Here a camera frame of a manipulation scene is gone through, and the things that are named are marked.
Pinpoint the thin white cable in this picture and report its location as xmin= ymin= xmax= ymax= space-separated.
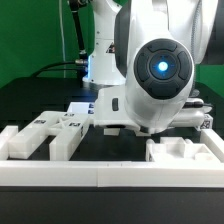
xmin=58 ymin=0 xmax=67 ymax=78

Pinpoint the white U-shaped fence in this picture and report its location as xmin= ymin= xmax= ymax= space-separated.
xmin=0 ymin=129 xmax=224 ymax=188

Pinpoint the white tagged cube nut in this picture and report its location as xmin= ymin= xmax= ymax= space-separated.
xmin=200 ymin=114 xmax=213 ymax=129

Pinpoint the black cable hose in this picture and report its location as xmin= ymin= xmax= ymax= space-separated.
xmin=31 ymin=0 xmax=90 ymax=78

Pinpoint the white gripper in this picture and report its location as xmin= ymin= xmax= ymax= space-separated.
xmin=93 ymin=87 xmax=146 ymax=136

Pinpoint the white chair back part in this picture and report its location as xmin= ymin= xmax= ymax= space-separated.
xmin=9 ymin=111 xmax=93 ymax=161

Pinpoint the white marker sheet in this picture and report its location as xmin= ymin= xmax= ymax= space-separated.
xmin=67 ymin=102 xmax=94 ymax=115

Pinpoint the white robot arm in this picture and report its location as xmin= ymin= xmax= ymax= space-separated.
xmin=83 ymin=0 xmax=219 ymax=134

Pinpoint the white chair seat part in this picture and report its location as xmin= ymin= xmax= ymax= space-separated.
xmin=145 ymin=137 xmax=220 ymax=163

